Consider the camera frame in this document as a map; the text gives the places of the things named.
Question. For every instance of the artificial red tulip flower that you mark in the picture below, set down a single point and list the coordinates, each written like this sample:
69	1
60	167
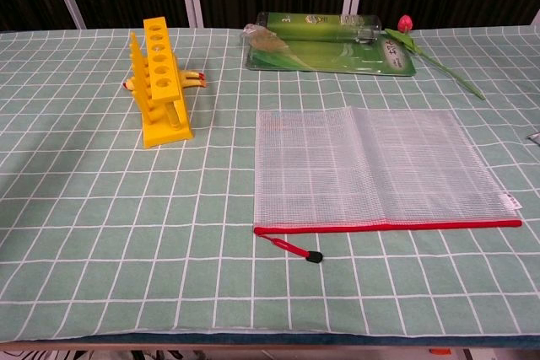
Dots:
406	23

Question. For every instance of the small orange object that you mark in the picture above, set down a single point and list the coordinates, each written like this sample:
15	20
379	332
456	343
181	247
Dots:
439	351

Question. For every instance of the green white checked tablecloth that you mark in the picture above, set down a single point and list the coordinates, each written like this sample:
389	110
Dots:
84	229

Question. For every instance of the black white patterned object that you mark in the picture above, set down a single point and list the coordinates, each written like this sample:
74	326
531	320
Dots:
38	355

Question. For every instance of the green blister pack card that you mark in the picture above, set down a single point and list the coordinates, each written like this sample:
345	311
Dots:
337	56

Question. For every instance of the yellow plastic test tube rack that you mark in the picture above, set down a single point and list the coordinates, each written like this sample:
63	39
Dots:
169	132

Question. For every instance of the small yellow rubber chicken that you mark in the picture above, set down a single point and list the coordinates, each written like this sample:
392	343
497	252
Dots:
190	79

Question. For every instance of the clear crumpled plastic wrapper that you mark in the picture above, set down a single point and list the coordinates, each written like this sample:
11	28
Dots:
270	44

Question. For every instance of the white mesh zipper pouch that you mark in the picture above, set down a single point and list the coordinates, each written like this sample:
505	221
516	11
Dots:
379	166

